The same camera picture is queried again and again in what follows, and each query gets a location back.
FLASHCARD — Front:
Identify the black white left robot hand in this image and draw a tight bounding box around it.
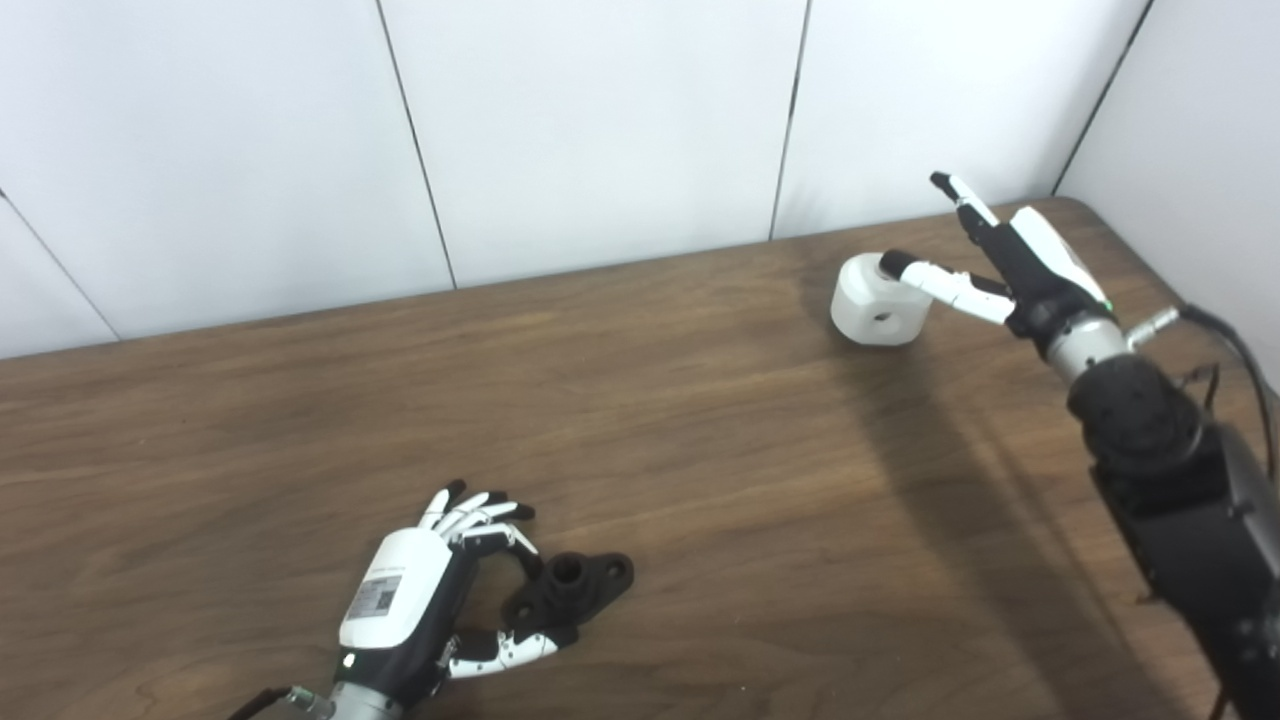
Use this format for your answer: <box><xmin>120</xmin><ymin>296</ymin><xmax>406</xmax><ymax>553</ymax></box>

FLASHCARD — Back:
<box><xmin>335</xmin><ymin>480</ymin><xmax>581</xmax><ymax>701</ymax></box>

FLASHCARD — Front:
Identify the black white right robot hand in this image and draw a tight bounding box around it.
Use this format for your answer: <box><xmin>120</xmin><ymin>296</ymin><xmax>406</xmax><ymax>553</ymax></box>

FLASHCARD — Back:
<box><xmin>878</xmin><ymin>171</ymin><xmax>1116</xmax><ymax>346</ymax></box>

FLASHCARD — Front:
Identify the round white plastic piece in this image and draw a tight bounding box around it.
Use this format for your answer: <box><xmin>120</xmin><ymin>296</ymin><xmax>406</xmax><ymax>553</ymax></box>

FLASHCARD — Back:
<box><xmin>830</xmin><ymin>251</ymin><xmax>936</xmax><ymax>348</ymax></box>

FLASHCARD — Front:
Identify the black plastic holder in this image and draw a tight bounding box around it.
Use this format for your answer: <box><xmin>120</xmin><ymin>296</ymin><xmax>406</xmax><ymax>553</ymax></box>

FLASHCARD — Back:
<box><xmin>500</xmin><ymin>552</ymin><xmax>635</xmax><ymax>633</ymax></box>

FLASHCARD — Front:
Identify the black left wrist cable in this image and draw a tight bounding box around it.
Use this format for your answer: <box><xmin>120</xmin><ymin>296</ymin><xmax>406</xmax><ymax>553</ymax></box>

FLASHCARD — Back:
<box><xmin>228</xmin><ymin>686</ymin><xmax>301</xmax><ymax>720</ymax></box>

